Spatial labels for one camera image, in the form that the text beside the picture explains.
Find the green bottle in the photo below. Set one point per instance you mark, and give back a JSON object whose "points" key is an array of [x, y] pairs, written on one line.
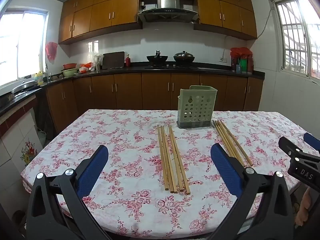
{"points": [[242, 65]]}

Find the row of wooden chopsticks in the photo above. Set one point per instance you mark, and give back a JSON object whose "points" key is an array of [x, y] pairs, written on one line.
{"points": [[166, 160]]}

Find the barred window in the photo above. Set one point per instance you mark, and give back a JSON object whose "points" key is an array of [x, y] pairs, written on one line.
{"points": [[295, 35]]}

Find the green basin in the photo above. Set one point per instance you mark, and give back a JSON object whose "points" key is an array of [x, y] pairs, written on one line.
{"points": [[69, 72]]}

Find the red-bagged condiment bottles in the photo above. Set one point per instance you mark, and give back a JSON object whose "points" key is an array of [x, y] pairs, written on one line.
{"points": [[241, 53]]}

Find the dark cutting board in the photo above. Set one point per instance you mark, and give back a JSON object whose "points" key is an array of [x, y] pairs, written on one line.
{"points": [[113, 60]]}

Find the green perforated utensil holder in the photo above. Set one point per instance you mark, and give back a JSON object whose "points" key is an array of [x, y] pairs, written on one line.
{"points": [[196, 107]]}

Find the floral tablecloth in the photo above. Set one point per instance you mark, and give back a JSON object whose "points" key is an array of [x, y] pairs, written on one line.
{"points": [[120, 140]]}

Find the person's right hand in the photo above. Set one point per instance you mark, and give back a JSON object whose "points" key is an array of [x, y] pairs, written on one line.
{"points": [[303, 205]]}

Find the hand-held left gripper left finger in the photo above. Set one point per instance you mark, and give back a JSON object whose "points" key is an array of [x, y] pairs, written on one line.
{"points": [[92, 170]]}

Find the orange and white plastic bag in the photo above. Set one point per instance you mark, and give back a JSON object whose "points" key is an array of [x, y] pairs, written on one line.
{"points": [[87, 67]]}

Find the metal faucet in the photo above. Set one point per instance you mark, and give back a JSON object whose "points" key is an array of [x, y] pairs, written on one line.
{"points": [[46, 71]]}

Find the small blue box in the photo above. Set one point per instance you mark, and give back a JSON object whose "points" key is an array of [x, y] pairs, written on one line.
{"points": [[238, 68]]}

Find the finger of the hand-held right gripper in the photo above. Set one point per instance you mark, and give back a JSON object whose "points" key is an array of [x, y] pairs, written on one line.
{"points": [[287, 146], [312, 140]]}

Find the gas stove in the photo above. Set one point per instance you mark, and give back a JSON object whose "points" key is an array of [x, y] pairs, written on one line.
{"points": [[171, 67]]}

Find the black kitchen countertop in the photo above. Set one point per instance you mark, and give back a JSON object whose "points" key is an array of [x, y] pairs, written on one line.
{"points": [[135, 69]]}

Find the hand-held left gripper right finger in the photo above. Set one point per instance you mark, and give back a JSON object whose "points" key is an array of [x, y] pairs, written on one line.
{"points": [[225, 167]]}

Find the yellow detergent bottle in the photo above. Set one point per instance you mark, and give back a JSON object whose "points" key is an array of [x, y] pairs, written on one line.
{"points": [[39, 78]]}

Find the steel range hood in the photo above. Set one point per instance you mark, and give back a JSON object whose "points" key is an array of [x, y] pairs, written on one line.
{"points": [[167, 7]]}

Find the black wok with lid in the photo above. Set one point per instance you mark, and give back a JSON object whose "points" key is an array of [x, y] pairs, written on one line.
{"points": [[184, 57]]}

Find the red bottle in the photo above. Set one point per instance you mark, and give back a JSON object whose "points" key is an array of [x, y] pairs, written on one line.
{"points": [[128, 62]]}

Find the wooden base cabinets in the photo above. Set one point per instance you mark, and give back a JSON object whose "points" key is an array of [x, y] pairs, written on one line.
{"points": [[125, 92]]}

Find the wall socket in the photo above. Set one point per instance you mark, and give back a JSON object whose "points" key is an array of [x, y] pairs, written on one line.
{"points": [[223, 59]]}

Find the sliding window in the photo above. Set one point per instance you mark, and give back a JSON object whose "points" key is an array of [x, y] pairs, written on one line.
{"points": [[22, 47]]}

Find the red hanging plastic bag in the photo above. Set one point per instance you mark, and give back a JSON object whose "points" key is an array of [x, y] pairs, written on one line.
{"points": [[51, 50]]}

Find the red basin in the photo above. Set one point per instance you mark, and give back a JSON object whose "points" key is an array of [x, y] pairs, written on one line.
{"points": [[69, 66]]}

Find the grey pan lid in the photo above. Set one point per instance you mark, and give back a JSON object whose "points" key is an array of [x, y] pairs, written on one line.
{"points": [[25, 86]]}

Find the wooden wall cabinets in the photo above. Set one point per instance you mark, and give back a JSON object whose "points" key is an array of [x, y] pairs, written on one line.
{"points": [[105, 15]]}

